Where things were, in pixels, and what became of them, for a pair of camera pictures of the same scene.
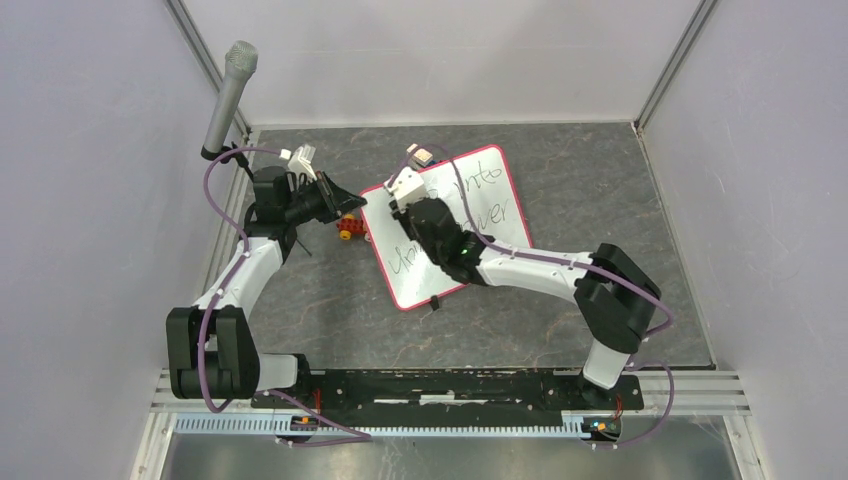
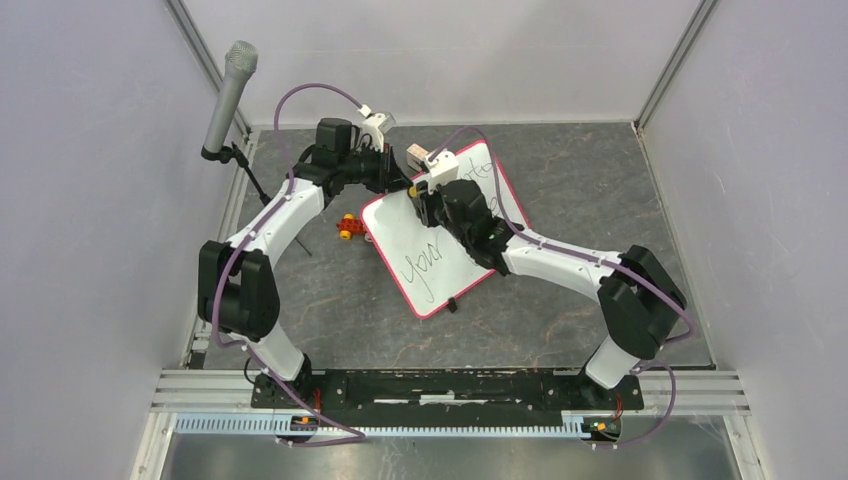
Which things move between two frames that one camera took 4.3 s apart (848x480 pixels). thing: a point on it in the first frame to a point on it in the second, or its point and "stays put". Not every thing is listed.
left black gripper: (335, 203) to (387, 180)
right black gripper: (404, 217) to (426, 202)
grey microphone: (240, 61) stays put
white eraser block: (418, 157) stays put
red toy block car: (349, 225) stays put
